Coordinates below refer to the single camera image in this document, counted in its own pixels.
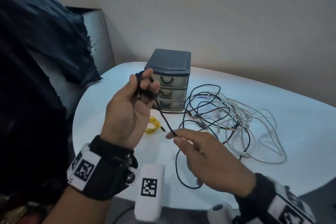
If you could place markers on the person's right hand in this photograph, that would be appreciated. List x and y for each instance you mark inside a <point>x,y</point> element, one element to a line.
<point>217,166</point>

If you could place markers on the person's left hand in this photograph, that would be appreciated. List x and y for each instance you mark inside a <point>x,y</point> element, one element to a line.
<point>123,116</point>

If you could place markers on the person's left thumb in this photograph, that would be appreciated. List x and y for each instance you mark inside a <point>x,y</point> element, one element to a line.
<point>127,87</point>

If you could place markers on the person's left middle finger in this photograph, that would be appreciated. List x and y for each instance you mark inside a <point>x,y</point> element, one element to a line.
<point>153,86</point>

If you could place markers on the person's right thumb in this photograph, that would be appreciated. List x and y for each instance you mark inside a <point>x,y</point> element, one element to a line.
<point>186,134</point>

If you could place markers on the person's left forearm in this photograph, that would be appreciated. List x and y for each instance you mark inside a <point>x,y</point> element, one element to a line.
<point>84,209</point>

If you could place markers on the small grey drawer organizer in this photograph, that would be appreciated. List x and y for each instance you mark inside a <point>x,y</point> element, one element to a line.
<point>170,61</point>

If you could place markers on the grey chair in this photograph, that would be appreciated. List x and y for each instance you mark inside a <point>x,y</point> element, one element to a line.
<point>99,42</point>

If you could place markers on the dark cloth garment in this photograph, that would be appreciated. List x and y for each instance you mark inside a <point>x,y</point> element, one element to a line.
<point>31,74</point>

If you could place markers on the white wrist camera with marker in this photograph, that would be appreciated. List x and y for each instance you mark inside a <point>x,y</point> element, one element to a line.
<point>149,192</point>

